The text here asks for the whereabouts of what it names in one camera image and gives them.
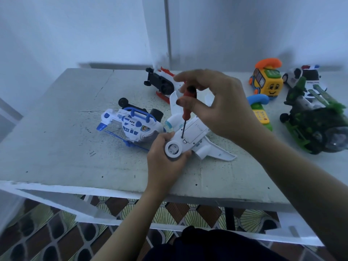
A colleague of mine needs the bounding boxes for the white toy airplane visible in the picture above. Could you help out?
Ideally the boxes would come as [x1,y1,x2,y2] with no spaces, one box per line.
[163,87,238,162]

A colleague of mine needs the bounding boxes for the red white toy vehicle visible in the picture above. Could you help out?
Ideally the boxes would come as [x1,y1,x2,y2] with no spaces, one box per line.
[144,67,176,104]

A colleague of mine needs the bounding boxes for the white blue toy vehicle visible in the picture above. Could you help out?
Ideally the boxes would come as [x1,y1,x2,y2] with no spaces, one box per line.
[97,98,165,151]

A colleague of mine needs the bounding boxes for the yellow orange toy car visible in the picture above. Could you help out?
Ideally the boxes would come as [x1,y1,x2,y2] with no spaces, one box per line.
[249,58,284,98]

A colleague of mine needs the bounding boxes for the black white toy car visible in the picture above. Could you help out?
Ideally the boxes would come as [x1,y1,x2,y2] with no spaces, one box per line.
[282,65,327,95]

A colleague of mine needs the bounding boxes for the dark green toy helicopter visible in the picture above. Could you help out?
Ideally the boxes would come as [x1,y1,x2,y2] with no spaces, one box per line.
[279,78,348,156]

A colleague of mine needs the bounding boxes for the person's right hand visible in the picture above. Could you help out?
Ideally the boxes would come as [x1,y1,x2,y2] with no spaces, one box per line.
[173,69,266,149]

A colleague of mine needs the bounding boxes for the red screwdriver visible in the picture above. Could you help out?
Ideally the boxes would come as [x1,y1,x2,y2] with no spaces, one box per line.
[179,86,198,137]

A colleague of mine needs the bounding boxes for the person's left hand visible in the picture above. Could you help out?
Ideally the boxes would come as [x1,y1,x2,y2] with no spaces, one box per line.
[146,132,192,197]

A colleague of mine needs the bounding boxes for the person's left forearm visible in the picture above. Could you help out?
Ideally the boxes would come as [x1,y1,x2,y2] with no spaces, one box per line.
[90,188,169,261]

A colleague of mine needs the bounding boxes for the green orange toy car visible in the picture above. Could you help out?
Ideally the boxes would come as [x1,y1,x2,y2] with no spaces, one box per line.
[247,94,274,132]

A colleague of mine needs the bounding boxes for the person's dark trousers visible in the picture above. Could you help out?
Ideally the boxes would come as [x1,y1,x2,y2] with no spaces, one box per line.
[143,225,289,261]

